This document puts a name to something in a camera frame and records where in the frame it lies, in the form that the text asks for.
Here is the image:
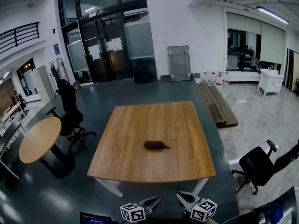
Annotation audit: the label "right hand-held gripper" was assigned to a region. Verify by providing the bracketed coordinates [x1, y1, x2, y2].
[176, 191, 218, 222]

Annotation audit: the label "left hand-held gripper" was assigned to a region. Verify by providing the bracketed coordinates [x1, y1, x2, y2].
[120, 196, 163, 223]

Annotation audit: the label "black oval case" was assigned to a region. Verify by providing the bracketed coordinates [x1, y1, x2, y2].
[143, 140, 171, 151]

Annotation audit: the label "white table leg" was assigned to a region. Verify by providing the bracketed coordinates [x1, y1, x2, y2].
[94, 177, 124, 198]
[192, 177, 210, 196]

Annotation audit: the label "person's black shirt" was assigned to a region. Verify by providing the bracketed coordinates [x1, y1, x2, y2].
[146, 217, 206, 224]

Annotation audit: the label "black touchscreen tablet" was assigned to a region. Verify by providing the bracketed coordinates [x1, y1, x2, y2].
[79, 211, 113, 224]

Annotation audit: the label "black side desk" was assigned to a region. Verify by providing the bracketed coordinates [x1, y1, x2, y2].
[238, 187, 299, 224]

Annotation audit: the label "dark wooden platform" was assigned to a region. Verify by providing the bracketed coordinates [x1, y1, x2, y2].
[198, 84, 239, 128]

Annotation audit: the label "black high-back office chair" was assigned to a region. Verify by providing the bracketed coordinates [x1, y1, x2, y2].
[46, 79, 97, 153]

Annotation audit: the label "row of clear water jugs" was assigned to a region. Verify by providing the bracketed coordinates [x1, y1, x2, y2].
[200, 70, 231, 88]

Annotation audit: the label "round wooden table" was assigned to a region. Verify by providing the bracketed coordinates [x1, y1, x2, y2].
[18, 117, 76, 179]

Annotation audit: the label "black bundled pile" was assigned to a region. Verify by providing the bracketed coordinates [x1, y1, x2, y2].
[133, 59, 157, 85]

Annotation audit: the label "grey folded table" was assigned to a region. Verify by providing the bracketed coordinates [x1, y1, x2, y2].
[167, 45, 192, 82]

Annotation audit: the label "black framed glass entrance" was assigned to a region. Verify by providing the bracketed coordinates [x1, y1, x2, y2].
[57, 0, 157, 85]

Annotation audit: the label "white sink cabinet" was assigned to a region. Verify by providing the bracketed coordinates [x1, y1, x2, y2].
[257, 68, 285, 97]

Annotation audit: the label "dark glass window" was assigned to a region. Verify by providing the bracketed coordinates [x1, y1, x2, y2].
[227, 28, 261, 72]

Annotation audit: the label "coat rack with clothes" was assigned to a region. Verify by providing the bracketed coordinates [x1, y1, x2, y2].
[49, 57, 71, 97]

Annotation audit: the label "white paper notice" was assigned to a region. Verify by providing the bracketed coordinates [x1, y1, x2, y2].
[88, 43, 101, 60]
[106, 37, 122, 52]

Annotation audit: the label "grey metal lockers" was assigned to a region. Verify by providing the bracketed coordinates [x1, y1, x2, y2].
[30, 65, 56, 102]

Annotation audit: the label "black swivel chair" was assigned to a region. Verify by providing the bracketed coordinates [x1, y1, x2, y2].
[17, 93, 30, 118]

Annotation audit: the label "black and white curtain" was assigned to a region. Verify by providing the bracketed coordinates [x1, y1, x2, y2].
[286, 48, 299, 93]

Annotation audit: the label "light wooden bench table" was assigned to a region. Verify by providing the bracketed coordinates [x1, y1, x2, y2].
[1, 103, 21, 123]

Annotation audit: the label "long white roller blind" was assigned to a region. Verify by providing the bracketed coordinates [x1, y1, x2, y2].
[259, 21, 285, 64]

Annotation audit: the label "short white roller blind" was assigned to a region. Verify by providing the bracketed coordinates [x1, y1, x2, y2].
[226, 12, 262, 35]

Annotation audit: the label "linear ceiling light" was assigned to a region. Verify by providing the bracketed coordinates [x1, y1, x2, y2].
[256, 6, 290, 25]

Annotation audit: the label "black balcony railing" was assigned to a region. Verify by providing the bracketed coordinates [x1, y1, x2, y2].
[0, 21, 40, 55]

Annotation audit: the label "black desk white frame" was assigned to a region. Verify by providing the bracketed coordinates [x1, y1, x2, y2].
[0, 121, 28, 181]

